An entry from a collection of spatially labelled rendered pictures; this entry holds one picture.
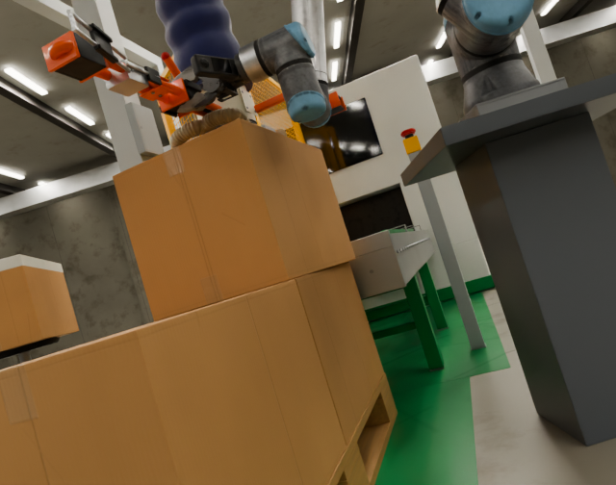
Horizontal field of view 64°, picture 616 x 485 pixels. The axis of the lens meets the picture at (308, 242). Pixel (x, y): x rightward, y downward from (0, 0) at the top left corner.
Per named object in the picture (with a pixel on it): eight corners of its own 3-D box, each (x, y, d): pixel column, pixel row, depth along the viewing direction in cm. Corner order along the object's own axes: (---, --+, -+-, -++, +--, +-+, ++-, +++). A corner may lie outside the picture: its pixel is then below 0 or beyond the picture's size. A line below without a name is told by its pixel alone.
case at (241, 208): (256, 290, 184) (225, 188, 186) (356, 259, 170) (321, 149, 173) (153, 321, 128) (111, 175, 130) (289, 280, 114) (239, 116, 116)
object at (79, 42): (82, 84, 101) (75, 61, 101) (110, 68, 99) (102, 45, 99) (48, 72, 93) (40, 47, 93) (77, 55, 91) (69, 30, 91)
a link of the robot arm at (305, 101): (332, 116, 123) (317, 69, 124) (324, 104, 112) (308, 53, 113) (296, 129, 125) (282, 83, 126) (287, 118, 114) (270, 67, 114)
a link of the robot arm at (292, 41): (309, 51, 112) (295, 10, 112) (261, 73, 116) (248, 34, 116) (321, 63, 121) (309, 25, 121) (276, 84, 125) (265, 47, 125)
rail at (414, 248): (428, 254, 399) (421, 231, 400) (435, 251, 397) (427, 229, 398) (393, 288, 178) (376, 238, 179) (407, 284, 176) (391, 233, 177)
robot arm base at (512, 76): (515, 109, 137) (503, 75, 137) (558, 81, 118) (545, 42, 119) (453, 126, 134) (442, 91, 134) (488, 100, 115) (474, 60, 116)
